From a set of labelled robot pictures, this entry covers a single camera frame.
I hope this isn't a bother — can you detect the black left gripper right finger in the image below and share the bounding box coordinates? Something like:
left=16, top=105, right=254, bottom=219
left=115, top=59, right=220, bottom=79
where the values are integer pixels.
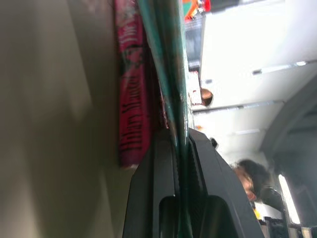
left=188, top=127, right=266, bottom=238

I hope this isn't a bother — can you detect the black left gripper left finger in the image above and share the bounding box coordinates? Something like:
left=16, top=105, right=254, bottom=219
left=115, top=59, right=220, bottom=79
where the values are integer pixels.
left=122, top=129, right=186, bottom=238

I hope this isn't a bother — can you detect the green hardcover book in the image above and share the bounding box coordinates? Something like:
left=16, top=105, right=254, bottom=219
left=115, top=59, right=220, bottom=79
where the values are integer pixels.
left=137, top=0, right=207, bottom=238

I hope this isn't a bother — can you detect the pink book with black lettering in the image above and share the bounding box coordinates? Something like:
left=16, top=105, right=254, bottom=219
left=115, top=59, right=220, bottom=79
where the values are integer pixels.
left=114, top=0, right=172, bottom=170

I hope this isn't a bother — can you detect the wooden bookshelf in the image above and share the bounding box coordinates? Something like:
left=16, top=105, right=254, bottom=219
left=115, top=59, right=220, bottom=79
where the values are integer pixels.
left=0, top=0, right=139, bottom=238

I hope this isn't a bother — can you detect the person with dark curly hair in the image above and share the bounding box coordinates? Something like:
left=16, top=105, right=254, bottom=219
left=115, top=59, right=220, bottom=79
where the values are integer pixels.
left=232, top=158, right=273, bottom=207

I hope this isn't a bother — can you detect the person with brown hair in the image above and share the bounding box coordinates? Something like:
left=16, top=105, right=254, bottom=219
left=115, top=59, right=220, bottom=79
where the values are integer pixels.
left=199, top=87, right=214, bottom=108

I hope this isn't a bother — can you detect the orange and red printed box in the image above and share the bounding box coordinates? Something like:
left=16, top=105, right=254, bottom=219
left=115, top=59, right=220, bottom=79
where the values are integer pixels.
left=182, top=0, right=211, bottom=21

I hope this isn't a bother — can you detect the dark grey curved frame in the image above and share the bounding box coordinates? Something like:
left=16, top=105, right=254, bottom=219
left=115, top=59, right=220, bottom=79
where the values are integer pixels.
left=259, top=71, right=317, bottom=238

